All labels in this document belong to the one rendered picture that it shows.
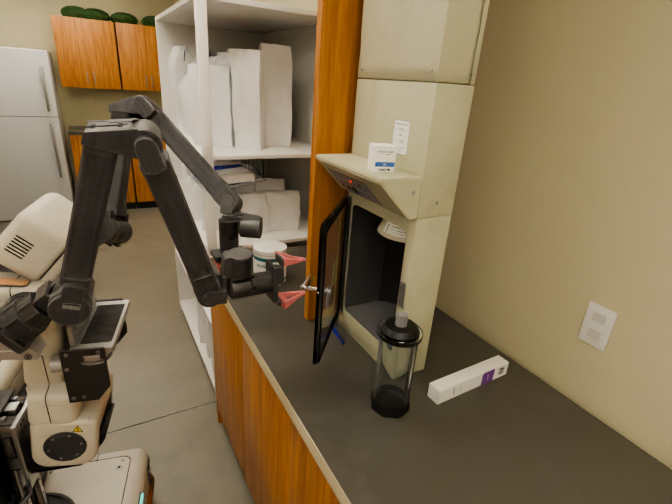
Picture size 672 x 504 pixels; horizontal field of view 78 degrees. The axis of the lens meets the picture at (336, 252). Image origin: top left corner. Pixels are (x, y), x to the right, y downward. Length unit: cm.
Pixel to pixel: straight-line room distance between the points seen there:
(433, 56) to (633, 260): 67
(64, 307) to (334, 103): 83
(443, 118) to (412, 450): 75
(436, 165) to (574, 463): 74
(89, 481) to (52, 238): 109
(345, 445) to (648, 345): 75
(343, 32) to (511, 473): 115
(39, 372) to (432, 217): 109
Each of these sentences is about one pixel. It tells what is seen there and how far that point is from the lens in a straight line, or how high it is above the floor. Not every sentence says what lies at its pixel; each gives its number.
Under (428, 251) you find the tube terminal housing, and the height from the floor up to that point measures 132.
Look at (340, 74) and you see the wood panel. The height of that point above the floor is 172.
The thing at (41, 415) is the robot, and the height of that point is 84.
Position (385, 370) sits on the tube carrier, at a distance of 103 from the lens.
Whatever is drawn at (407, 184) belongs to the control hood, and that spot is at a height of 150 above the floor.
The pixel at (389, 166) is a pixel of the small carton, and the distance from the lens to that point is 99.
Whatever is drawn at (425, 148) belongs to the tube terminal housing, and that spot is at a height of 157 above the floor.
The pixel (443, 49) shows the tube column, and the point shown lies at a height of 177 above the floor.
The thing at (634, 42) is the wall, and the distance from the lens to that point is 123.
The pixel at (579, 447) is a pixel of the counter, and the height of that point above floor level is 94.
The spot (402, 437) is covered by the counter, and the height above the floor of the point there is 94.
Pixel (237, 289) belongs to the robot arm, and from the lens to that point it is 104.
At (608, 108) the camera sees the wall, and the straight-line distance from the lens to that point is 123.
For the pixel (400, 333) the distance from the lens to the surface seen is 97.
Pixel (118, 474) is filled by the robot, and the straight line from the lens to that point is 195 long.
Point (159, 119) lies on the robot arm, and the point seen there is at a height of 156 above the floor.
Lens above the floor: 170
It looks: 22 degrees down
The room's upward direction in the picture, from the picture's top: 4 degrees clockwise
